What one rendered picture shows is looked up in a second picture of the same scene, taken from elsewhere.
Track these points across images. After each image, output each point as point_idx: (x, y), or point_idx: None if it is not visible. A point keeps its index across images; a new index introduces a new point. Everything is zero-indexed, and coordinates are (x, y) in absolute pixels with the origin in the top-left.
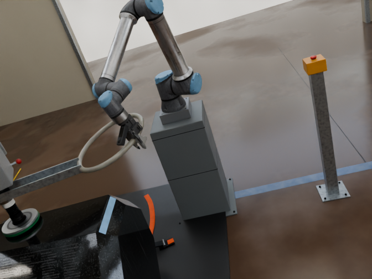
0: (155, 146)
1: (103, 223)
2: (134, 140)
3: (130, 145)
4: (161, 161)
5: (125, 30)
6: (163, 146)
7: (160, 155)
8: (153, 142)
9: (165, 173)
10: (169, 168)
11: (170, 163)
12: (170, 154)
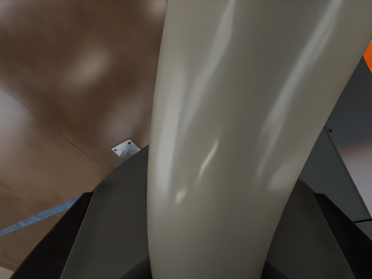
0: (359, 201)
1: None
2: (148, 243)
3: (153, 108)
4: (339, 160)
5: None
6: (330, 200)
7: (340, 177)
8: (368, 214)
9: (327, 137)
10: (318, 148)
11: (312, 160)
12: (312, 180)
